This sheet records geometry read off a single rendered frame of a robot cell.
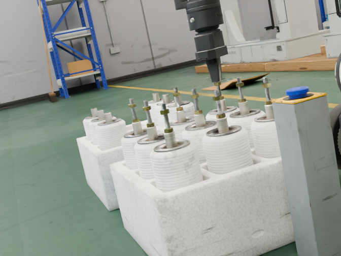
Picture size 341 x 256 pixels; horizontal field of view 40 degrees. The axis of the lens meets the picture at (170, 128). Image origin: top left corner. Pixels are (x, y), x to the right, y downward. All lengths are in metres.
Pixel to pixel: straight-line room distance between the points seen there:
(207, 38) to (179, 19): 6.56
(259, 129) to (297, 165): 0.18
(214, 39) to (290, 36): 3.17
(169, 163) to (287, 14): 3.52
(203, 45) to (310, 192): 0.50
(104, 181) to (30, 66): 5.87
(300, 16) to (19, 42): 4.24
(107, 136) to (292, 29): 3.11
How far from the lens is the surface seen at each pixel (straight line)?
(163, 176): 0.92
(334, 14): 3.85
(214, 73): 1.22
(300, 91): 0.85
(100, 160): 1.41
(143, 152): 1.02
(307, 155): 0.85
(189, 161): 0.92
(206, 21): 1.19
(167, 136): 0.93
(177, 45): 7.69
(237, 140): 0.95
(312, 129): 0.85
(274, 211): 0.99
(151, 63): 7.54
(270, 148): 1.01
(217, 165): 0.97
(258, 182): 0.96
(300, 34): 4.40
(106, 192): 1.43
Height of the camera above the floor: 0.46
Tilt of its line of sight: 10 degrees down
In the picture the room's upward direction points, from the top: 12 degrees counter-clockwise
